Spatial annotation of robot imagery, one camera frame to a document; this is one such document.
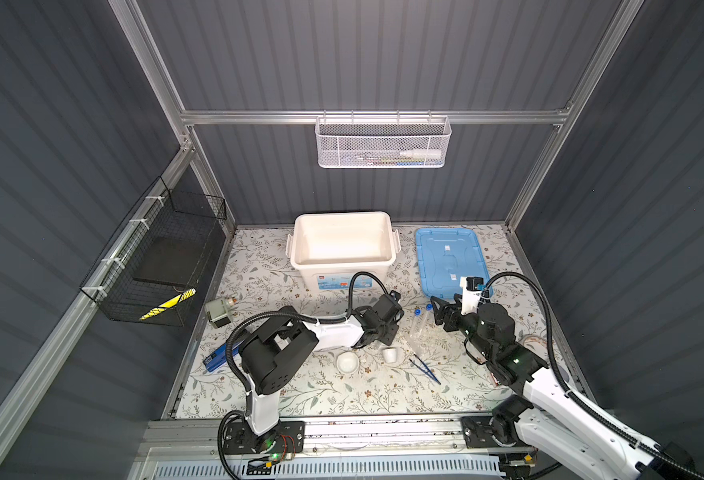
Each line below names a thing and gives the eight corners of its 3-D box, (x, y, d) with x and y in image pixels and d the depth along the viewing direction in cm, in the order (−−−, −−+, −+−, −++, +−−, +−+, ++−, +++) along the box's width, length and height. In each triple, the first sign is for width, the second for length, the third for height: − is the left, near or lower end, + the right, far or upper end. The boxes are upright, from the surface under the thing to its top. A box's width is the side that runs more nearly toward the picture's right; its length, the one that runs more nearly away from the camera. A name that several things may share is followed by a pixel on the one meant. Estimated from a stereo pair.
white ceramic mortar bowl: (334, 368, 86) (333, 365, 85) (342, 351, 90) (342, 348, 88) (353, 376, 85) (353, 374, 83) (361, 359, 88) (361, 356, 86)
